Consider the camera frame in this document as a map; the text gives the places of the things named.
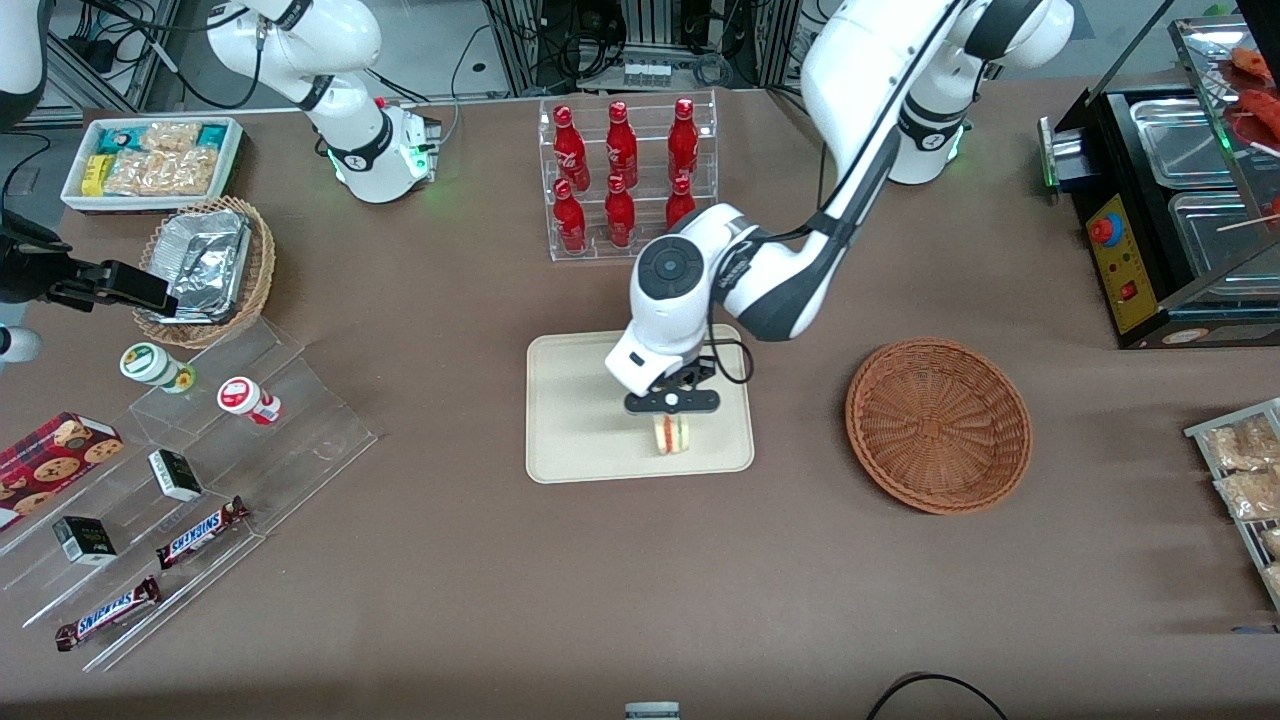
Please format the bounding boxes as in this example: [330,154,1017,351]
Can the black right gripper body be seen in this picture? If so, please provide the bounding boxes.
[0,210,76,306]

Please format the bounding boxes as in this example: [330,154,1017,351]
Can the beige plastic tray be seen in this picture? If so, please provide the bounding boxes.
[527,325,754,485]

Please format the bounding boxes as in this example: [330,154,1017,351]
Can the light wicker basket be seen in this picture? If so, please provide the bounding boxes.
[133,196,276,349]

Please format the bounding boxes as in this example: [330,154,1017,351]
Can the round brown wicker basket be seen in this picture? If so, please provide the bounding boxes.
[846,338,1033,516]

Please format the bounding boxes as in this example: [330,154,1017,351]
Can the tray of packaged snacks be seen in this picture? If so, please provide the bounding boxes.
[1185,398,1280,611]

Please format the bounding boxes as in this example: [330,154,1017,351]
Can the green-lid white cup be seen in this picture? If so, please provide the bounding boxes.
[120,342,196,394]

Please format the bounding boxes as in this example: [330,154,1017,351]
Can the stacked aluminium foil containers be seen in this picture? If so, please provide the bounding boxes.
[150,210,253,323]

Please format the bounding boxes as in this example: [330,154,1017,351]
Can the clear rice cracker bag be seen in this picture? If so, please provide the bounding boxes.
[106,150,166,197]
[140,122,201,154]
[160,147,221,197]

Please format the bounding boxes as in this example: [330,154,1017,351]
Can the clear acrylic bottle rack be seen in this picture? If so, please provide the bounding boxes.
[538,90,719,263]

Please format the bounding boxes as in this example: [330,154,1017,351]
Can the red-lid white cup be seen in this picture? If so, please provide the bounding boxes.
[217,376,283,426]

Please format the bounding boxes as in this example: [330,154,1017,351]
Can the red cola bottle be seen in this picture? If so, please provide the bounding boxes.
[668,97,700,186]
[605,100,639,189]
[604,174,637,248]
[552,104,591,191]
[665,175,697,233]
[553,178,588,253]

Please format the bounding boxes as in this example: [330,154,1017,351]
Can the white rectangular snack bin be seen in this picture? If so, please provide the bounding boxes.
[60,117,244,214]

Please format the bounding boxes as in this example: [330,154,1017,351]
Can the red cookie box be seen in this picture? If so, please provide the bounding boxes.
[0,412,124,531]

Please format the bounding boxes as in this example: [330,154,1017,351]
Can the small black box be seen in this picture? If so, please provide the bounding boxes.
[52,516,118,566]
[148,449,204,502]

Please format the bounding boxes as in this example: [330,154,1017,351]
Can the clear acrylic step display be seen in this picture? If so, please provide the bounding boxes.
[0,318,379,673]

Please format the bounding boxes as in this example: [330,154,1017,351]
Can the snickers chocolate bar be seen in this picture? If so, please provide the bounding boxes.
[55,576,163,652]
[155,496,251,570]

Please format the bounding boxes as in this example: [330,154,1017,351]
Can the black food warmer appliance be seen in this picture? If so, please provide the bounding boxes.
[1040,15,1280,349]

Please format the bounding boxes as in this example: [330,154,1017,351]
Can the stainless steel pan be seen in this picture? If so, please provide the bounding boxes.
[1130,98,1237,189]
[1168,190,1280,283]

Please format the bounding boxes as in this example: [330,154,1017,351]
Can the clear snack bag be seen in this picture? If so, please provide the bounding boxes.
[1200,415,1280,471]
[1215,468,1280,521]

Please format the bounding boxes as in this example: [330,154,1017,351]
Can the red fried food skewers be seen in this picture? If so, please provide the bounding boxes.
[1228,45,1280,151]

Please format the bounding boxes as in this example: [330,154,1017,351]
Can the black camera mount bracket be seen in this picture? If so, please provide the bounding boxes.
[660,355,717,393]

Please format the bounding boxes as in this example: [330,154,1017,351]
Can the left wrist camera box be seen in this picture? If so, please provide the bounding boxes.
[625,390,722,415]

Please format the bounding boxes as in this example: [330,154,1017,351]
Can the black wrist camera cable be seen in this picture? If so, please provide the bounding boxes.
[705,322,754,387]

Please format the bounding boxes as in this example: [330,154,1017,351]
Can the black cable loop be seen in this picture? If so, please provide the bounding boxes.
[865,672,1011,720]

